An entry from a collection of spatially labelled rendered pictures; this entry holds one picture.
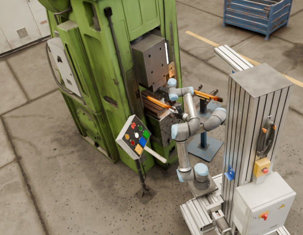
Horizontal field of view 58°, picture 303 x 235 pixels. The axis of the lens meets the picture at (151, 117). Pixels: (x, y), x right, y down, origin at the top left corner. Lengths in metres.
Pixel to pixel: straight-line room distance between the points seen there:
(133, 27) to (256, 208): 1.78
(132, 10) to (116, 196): 2.21
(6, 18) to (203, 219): 6.46
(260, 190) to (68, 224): 2.33
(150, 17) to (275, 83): 1.48
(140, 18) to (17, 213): 2.82
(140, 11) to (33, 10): 5.31
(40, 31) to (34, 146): 3.90
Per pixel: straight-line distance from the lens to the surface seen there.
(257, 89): 1.58
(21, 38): 7.80
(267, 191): 2.12
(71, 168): 4.11
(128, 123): 2.65
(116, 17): 2.45
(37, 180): 4.21
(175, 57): 3.17
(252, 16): 6.43
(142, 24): 2.67
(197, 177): 2.41
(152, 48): 2.62
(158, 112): 3.04
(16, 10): 7.63
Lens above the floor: 2.98
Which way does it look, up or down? 42 degrees down
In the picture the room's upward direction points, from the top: 10 degrees counter-clockwise
